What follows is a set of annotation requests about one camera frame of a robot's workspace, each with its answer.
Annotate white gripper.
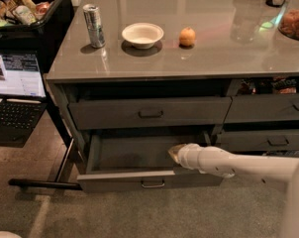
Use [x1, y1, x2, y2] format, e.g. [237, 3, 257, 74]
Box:
[168, 144, 202, 171]

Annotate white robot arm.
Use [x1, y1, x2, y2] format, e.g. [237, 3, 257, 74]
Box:
[168, 144, 299, 238]

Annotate chip bags in drawer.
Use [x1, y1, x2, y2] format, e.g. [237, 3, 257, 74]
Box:
[238, 77, 297, 95]

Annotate orange fruit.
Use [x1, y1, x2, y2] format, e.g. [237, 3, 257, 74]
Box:
[179, 27, 196, 47]

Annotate white paper bowl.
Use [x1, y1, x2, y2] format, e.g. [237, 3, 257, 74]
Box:
[122, 23, 164, 49]

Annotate black laptop stand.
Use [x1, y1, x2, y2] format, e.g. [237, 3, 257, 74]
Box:
[8, 95, 81, 190]

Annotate silver drink can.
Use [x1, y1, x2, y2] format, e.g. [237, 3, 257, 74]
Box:
[83, 4, 105, 48]

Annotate black laptop computer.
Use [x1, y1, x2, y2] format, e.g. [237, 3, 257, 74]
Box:
[0, 52, 47, 148]

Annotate glass jar of snacks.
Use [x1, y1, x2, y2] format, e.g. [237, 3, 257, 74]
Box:
[278, 0, 299, 41]

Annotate black bin of snacks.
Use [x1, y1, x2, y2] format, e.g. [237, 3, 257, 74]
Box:
[0, 0, 74, 53]

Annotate grey drawer cabinet frame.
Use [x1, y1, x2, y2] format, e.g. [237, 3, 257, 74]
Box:
[49, 74, 299, 175]

